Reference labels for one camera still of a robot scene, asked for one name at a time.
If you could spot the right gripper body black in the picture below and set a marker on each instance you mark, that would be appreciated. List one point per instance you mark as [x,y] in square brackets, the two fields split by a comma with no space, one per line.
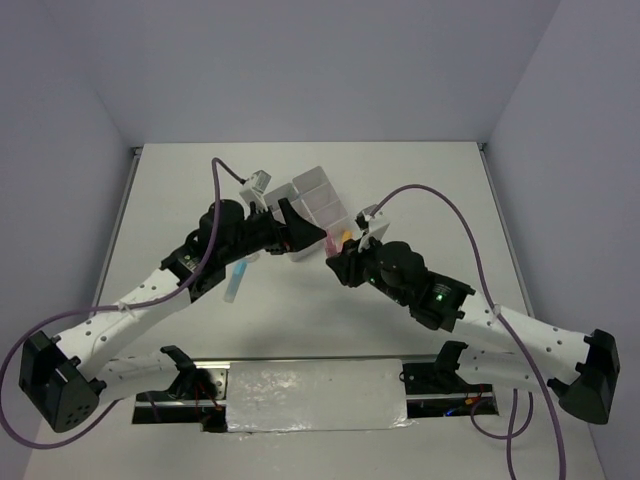
[359,267]

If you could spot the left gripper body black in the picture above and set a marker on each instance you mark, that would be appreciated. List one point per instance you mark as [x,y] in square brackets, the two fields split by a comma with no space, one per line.
[262,233]

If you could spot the pink orange highlighter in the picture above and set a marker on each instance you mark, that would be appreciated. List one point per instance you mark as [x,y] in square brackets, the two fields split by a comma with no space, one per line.
[346,236]

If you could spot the pink eraser case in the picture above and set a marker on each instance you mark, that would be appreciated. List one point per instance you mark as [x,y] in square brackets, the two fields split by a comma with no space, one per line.
[332,246]

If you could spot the light blue pen case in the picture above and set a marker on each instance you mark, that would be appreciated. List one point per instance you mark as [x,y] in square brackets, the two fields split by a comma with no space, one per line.
[235,281]

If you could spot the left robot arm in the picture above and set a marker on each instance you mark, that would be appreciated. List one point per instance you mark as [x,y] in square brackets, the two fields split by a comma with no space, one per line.
[66,376]

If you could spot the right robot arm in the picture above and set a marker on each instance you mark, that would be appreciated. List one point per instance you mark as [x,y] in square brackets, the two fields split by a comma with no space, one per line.
[492,344]

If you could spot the right white divided container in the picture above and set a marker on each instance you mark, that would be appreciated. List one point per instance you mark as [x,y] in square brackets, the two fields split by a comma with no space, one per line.
[321,201]

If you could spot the silver foil sheet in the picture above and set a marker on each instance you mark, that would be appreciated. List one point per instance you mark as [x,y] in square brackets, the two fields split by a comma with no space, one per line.
[327,395]

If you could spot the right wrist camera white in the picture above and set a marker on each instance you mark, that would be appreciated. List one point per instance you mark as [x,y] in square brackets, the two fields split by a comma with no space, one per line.
[373,224]

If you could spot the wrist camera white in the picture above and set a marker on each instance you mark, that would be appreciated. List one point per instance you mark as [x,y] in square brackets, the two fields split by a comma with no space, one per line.
[254,188]
[373,224]

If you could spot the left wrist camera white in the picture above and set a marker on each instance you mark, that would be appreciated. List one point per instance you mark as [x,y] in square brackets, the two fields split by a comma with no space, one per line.
[254,188]

